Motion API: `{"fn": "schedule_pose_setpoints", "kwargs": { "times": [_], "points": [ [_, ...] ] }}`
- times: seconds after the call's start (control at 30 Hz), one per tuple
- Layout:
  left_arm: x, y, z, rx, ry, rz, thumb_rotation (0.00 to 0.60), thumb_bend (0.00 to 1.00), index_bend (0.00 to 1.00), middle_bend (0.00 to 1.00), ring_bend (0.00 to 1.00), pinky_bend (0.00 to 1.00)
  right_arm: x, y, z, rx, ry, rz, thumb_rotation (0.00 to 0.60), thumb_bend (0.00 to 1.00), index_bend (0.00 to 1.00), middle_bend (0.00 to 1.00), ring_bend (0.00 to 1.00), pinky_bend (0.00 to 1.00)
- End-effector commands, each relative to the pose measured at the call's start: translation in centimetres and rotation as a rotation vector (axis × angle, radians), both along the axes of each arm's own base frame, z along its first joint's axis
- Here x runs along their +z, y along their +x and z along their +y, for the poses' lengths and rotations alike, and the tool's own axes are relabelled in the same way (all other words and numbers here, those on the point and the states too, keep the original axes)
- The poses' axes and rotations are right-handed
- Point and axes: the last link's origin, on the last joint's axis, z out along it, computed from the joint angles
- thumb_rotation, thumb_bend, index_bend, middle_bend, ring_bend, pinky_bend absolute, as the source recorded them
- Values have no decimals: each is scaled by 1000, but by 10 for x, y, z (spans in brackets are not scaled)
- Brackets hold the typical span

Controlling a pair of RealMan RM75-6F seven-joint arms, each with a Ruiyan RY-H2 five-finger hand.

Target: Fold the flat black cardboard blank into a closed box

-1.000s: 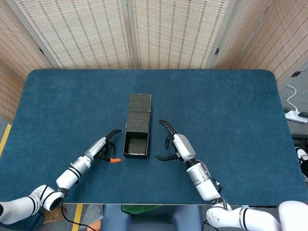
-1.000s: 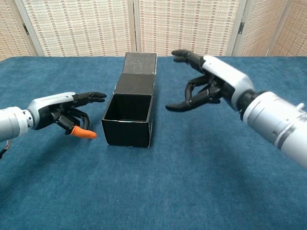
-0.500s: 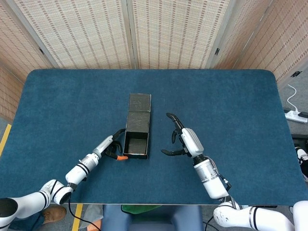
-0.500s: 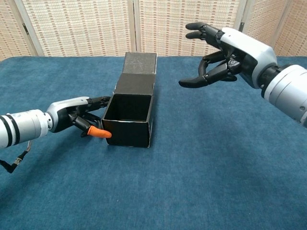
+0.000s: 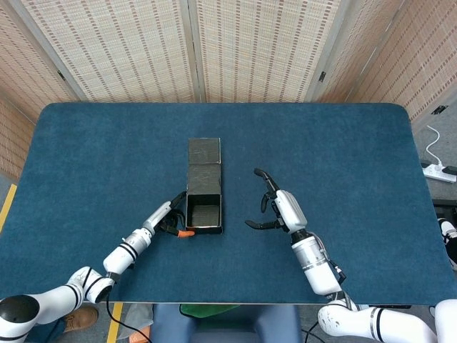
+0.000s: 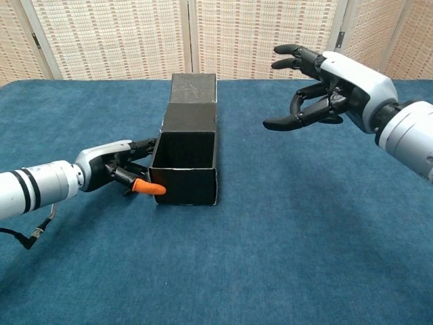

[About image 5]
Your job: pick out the left robot hand orange thumb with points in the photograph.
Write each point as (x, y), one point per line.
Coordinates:
(157, 218)

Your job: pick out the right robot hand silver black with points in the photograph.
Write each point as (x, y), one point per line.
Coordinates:
(291, 211)

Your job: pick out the dark cardboard folding box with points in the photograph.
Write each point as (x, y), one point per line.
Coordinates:
(203, 171)

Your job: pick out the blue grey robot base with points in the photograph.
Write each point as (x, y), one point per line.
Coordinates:
(228, 327)

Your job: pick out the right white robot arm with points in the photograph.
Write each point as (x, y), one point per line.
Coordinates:
(317, 268)

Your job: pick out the yellow floor tape strip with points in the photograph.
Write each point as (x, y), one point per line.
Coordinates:
(116, 328)
(8, 207)

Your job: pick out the orange item on floor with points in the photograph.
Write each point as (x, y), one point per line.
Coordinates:
(137, 337)

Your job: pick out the brown leather shoe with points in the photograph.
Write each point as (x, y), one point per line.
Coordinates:
(84, 318)

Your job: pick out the black screen hinge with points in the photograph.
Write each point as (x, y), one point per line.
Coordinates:
(322, 76)
(61, 75)

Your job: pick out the white power strip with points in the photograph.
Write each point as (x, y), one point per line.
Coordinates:
(441, 174)

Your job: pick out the blue jeans leg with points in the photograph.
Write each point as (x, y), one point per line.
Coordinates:
(53, 334)

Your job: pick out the black and white shoe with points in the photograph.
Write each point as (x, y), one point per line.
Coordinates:
(449, 232)

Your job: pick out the woven folding screen panel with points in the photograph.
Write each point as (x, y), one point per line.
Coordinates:
(260, 50)
(450, 103)
(12, 143)
(385, 53)
(28, 64)
(125, 50)

